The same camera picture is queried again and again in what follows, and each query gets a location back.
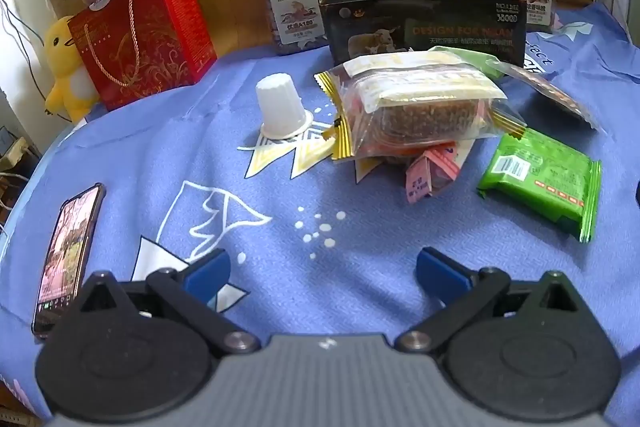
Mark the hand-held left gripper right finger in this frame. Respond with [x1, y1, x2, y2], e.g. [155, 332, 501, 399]
[396, 247, 586, 353]

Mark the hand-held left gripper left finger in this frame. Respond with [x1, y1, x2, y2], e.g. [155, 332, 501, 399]
[75, 249, 260, 356]

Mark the small pink snack packet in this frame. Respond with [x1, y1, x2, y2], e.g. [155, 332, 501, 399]
[405, 146, 462, 206]

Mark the clear brown cake packet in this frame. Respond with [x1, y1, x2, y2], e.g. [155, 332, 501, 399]
[330, 49, 508, 158]

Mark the yellow-edged nut snack packet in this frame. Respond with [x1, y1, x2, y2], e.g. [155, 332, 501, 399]
[314, 72, 526, 164]

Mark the white plastic cup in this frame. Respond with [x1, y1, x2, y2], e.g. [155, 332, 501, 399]
[255, 74, 315, 140]

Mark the clear brown nut packet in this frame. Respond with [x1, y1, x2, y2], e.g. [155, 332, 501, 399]
[487, 59, 601, 134]

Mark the pale green snack packet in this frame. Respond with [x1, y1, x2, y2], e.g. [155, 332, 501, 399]
[430, 46, 501, 80]

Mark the black cardboard box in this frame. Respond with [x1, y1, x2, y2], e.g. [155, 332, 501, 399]
[320, 0, 528, 65]

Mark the blue printed cloth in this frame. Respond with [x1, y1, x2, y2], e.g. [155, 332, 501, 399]
[0, 2, 640, 427]

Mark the smartphone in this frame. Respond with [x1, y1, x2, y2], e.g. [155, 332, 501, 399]
[31, 183, 107, 339]

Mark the beige power strip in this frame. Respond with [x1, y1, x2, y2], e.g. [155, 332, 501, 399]
[0, 138, 32, 172]

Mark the red gift box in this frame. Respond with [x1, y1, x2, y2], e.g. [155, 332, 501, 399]
[67, 0, 217, 112]

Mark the yellow duck plush toy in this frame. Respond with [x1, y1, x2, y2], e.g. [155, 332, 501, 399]
[42, 14, 101, 124]

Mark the clear nut jar white label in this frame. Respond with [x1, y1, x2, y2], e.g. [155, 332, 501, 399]
[256, 0, 333, 56]

